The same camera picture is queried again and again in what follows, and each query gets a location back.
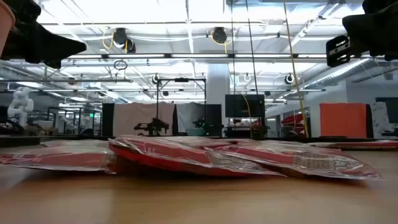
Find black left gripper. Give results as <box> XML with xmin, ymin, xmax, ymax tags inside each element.
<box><xmin>2</xmin><ymin>0</ymin><xmax>87</xmax><ymax>69</ymax></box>

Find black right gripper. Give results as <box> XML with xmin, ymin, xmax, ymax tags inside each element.
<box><xmin>325</xmin><ymin>6</ymin><xmax>398</xmax><ymax>68</ymax></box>

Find orange plastic basket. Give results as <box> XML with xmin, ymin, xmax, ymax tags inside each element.
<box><xmin>0</xmin><ymin>0</ymin><xmax>16</xmax><ymax>58</ymax></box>

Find long ceiling light bar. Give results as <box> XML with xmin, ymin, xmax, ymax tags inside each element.
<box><xmin>0</xmin><ymin>88</ymin><xmax>326</xmax><ymax>93</ymax></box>
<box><xmin>62</xmin><ymin>53</ymin><xmax>327</xmax><ymax>60</ymax></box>

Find black partition panel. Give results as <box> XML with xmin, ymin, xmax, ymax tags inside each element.
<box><xmin>205</xmin><ymin>104</ymin><xmax>223</xmax><ymax>137</ymax></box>
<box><xmin>101</xmin><ymin>103</ymin><xmax>115</xmax><ymax>137</ymax></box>

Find white patterned board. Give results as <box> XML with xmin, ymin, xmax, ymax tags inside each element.
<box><xmin>369</xmin><ymin>101</ymin><xmax>394</xmax><ymax>139</ymax></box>

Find orange partition panel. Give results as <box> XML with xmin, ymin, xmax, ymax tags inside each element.
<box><xmin>319</xmin><ymin>102</ymin><xmax>368</xmax><ymax>139</ymax></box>

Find beige curtain panel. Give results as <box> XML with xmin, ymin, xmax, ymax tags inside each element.
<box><xmin>113</xmin><ymin>102</ymin><xmax>175</xmax><ymax>137</ymax></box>

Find red storage bins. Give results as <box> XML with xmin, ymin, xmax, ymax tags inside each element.
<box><xmin>281</xmin><ymin>113</ymin><xmax>308</xmax><ymax>137</ymax></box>

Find white curtain panel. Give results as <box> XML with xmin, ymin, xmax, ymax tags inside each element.
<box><xmin>176</xmin><ymin>102</ymin><xmax>206</xmax><ymax>131</ymax></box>

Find black monitor screen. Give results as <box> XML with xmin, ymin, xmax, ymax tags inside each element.
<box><xmin>224</xmin><ymin>94</ymin><xmax>266</xmax><ymax>118</ymax></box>

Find cluttered black cart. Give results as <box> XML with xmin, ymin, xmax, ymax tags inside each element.
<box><xmin>223</xmin><ymin>121</ymin><xmax>270</xmax><ymax>138</ymax></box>

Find white square column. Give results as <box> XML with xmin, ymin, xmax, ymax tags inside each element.
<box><xmin>206</xmin><ymin>63</ymin><xmax>231</xmax><ymax>138</ymax></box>

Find silver ceiling duct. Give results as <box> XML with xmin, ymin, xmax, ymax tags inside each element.
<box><xmin>304</xmin><ymin>58</ymin><xmax>380</xmax><ymax>90</ymax></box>

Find black cage frame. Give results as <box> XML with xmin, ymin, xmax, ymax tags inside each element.
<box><xmin>46</xmin><ymin>107</ymin><xmax>103</xmax><ymax>136</ymax></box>

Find dark wall screen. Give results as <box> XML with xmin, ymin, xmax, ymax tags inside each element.
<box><xmin>375</xmin><ymin>97</ymin><xmax>398</xmax><ymax>125</ymax></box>

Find yellow hanging cable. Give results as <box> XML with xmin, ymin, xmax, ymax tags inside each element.
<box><xmin>283</xmin><ymin>0</ymin><xmax>309</xmax><ymax>138</ymax></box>

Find black gantry frame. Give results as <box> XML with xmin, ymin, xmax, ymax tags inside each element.
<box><xmin>156</xmin><ymin>77</ymin><xmax>207</xmax><ymax>138</ymax></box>

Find thin black hanging cable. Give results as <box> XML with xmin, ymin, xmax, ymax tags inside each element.
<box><xmin>230</xmin><ymin>0</ymin><xmax>236</xmax><ymax>125</ymax></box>

